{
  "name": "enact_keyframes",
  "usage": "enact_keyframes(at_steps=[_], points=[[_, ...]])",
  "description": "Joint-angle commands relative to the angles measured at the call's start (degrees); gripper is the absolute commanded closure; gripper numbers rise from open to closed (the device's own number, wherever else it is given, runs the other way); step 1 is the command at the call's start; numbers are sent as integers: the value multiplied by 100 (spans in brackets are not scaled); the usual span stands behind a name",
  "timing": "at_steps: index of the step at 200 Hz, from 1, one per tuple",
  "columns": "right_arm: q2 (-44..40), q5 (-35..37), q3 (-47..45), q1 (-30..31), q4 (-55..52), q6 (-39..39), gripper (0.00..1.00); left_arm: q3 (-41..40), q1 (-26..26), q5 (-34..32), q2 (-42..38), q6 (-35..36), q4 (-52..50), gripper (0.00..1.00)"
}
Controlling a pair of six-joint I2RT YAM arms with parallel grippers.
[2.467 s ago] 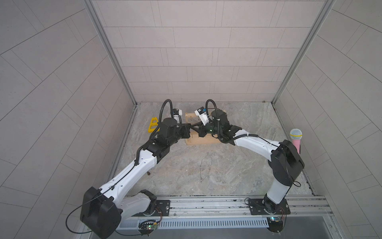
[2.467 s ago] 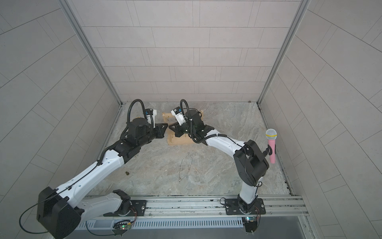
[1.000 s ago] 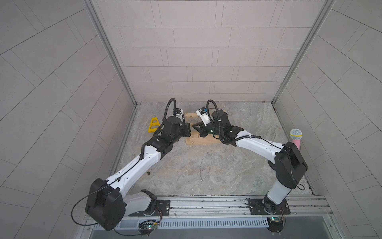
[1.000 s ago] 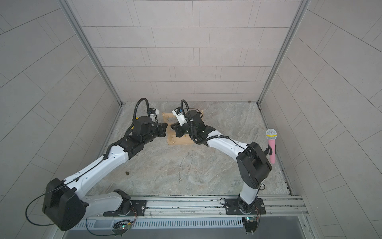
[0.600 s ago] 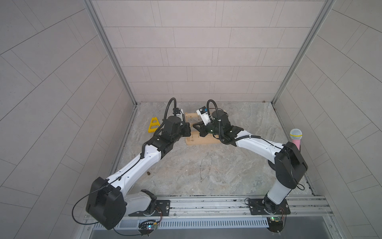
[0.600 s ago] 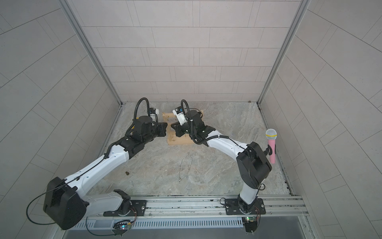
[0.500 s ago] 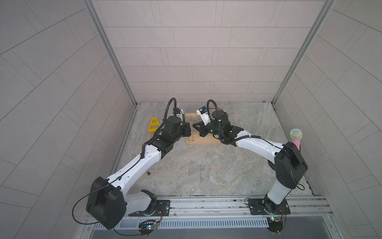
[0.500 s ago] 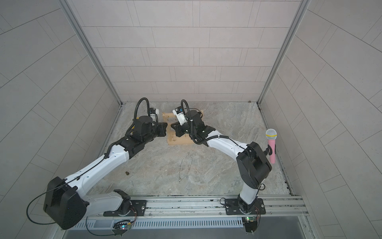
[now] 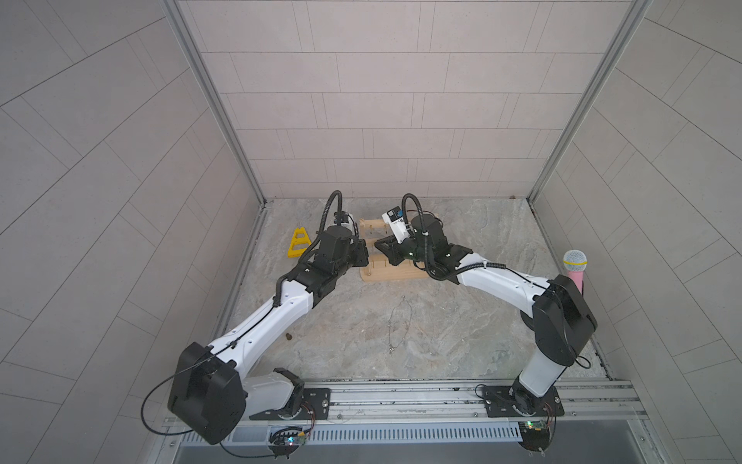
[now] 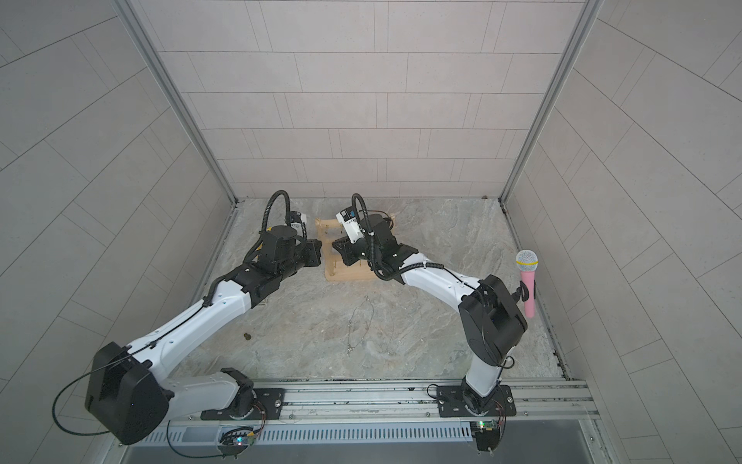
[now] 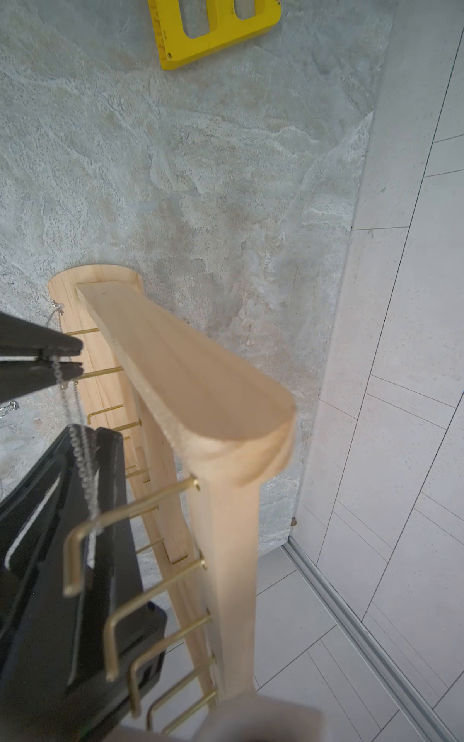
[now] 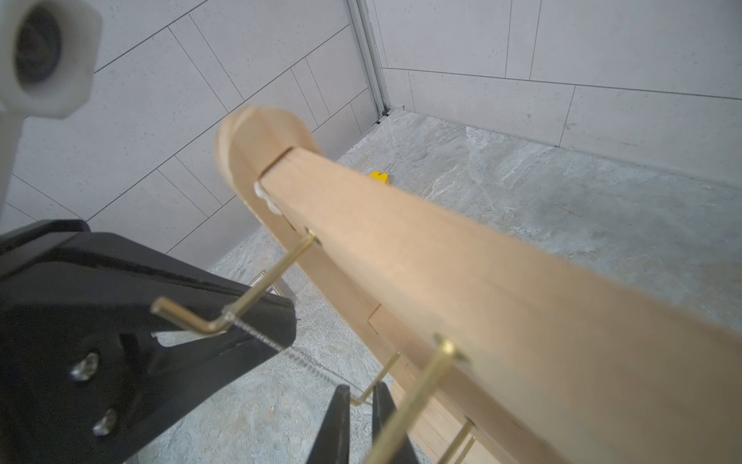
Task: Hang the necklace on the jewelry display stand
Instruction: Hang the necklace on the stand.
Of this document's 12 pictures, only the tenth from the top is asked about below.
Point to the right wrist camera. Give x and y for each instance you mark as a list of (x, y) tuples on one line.
[(349, 220)]

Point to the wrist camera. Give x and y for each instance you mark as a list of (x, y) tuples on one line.
[(298, 219), (349, 220)]

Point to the wooden jewelry display stand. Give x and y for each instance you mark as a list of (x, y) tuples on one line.
[(335, 270)]

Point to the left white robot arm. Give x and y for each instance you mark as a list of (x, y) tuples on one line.
[(130, 391)]

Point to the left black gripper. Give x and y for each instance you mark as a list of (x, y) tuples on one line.
[(314, 251)]

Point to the aluminium mounting rail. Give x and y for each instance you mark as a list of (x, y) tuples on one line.
[(415, 401)]

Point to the right green circuit board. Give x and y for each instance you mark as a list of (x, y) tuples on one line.
[(486, 435)]

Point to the pink toy microphone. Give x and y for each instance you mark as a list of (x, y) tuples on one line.
[(527, 263)]

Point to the white ventilation grille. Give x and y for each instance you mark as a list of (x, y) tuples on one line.
[(330, 433)]

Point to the left green circuit board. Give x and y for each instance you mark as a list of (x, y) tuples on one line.
[(235, 441)]

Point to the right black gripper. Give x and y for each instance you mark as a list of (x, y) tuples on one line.
[(351, 253)]

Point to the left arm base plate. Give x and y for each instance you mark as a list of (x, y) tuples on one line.
[(256, 405)]

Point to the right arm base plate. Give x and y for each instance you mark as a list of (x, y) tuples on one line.
[(463, 402)]

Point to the green circuit board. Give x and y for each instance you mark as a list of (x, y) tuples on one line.
[(235, 441), (486, 435)]

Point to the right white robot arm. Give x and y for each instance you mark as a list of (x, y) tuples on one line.
[(493, 318)]

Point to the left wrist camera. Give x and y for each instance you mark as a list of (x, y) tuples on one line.
[(298, 219)]

